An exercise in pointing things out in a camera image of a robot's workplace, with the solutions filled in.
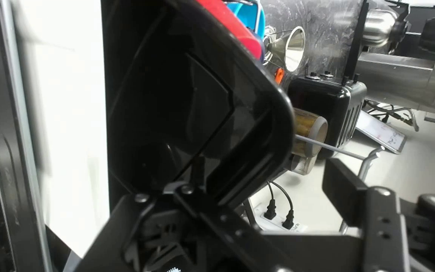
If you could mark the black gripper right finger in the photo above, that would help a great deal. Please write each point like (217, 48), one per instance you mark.
(409, 237)

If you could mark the white plate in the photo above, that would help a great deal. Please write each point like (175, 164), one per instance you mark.
(67, 126)

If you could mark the black power plug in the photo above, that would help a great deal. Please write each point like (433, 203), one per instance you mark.
(271, 209)
(289, 220)

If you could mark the red plastic cup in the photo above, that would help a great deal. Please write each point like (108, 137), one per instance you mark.
(238, 28)

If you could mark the steel kettle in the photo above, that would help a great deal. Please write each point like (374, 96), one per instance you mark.
(386, 28)

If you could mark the steel cup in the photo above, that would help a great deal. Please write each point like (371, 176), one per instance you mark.
(291, 48)

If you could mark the black rectangular plastic bowl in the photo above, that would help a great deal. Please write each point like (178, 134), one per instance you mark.
(178, 101)

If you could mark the brown glass jar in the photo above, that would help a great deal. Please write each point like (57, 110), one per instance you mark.
(311, 137)

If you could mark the clear bluish cup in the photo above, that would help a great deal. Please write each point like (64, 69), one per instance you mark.
(253, 16)

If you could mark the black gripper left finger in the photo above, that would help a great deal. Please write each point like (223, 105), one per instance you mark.
(188, 237)

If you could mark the stainless steel coffee machine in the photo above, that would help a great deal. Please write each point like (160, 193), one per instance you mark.
(415, 77)

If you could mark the black ribbed box device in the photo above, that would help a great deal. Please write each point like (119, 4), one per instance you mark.
(329, 111)

